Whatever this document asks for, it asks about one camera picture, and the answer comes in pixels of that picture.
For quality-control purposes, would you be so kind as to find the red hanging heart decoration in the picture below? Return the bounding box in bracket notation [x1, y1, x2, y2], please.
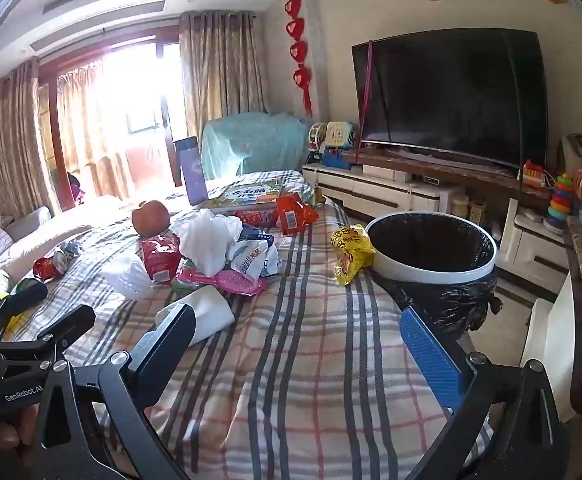
[284, 0, 314, 117]

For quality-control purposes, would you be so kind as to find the yellow snack packet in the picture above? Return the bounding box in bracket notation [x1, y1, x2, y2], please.
[331, 225, 376, 287]

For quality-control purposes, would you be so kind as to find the crumpled white tissue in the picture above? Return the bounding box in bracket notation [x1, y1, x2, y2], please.
[173, 209, 244, 278]

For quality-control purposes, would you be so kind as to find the red toy phone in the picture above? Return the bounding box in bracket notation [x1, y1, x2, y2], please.
[522, 160, 546, 190]

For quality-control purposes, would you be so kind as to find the white blue printed packet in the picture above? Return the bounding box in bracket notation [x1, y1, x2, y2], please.
[228, 237, 282, 281]

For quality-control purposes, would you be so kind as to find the beige curtain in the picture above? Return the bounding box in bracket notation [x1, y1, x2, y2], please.
[178, 10, 272, 133]
[0, 57, 59, 221]

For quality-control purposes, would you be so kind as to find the red patterned snack packet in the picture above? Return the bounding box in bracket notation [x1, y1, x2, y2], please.
[234, 208, 279, 228]

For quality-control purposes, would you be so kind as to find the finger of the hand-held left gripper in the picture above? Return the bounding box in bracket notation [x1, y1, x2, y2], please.
[21, 305, 96, 361]
[0, 282, 50, 332]

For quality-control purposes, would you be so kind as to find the white television cabinet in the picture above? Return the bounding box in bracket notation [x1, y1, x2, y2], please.
[303, 152, 572, 311]

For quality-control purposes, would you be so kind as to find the pink ribbon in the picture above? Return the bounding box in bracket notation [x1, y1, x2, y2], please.
[361, 40, 374, 111]

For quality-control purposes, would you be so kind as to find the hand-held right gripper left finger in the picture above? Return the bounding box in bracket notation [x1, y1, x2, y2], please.
[31, 302, 196, 480]

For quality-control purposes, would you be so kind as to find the light sofa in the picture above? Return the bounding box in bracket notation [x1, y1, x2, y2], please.
[0, 195, 122, 321]

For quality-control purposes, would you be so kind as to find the beige bag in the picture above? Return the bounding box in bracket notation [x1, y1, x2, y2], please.
[561, 134, 582, 181]

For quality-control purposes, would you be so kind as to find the teal covered armchair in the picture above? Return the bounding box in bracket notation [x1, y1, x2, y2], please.
[201, 111, 312, 181]

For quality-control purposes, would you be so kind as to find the rainbow stacking ring toy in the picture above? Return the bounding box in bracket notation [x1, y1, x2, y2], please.
[543, 173, 576, 233]

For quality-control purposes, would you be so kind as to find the white bin with black bag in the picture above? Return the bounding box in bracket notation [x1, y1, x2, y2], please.
[365, 211, 502, 338]

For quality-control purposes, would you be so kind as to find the round cage rattle toy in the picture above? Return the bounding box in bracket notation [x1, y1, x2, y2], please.
[308, 122, 328, 151]

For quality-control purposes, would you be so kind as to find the toy cash register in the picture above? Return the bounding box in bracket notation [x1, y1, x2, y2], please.
[323, 121, 359, 171]

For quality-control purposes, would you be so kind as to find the red apple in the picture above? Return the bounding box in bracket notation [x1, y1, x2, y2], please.
[131, 200, 170, 237]

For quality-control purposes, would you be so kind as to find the flat green picture box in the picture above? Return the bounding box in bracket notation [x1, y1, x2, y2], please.
[202, 172, 316, 211]

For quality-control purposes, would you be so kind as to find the white plastic bag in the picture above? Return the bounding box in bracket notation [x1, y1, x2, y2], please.
[102, 255, 154, 301]

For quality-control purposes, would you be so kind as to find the plaid blanket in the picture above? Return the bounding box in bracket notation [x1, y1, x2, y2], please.
[1, 170, 492, 480]

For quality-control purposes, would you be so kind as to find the dark blue snack packet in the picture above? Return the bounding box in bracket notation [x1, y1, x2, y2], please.
[241, 224, 275, 247]

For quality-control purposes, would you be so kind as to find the pink hairbrush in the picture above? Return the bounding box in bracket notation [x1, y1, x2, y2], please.
[177, 267, 266, 296]

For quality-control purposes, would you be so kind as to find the purple water bottle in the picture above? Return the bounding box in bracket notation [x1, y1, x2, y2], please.
[173, 136, 209, 206]

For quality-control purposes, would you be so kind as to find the red drink can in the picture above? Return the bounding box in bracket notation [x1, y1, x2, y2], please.
[33, 255, 66, 281]

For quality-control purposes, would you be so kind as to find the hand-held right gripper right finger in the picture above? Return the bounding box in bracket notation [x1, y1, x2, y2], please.
[399, 306, 569, 480]

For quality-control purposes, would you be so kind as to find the orange snack packet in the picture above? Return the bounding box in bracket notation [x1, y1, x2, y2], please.
[275, 192, 320, 236]

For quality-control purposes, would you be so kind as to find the person's left hand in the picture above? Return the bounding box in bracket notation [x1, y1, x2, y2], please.
[0, 405, 38, 480]

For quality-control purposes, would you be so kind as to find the black television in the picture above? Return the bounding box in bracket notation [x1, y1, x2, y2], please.
[352, 27, 548, 170]

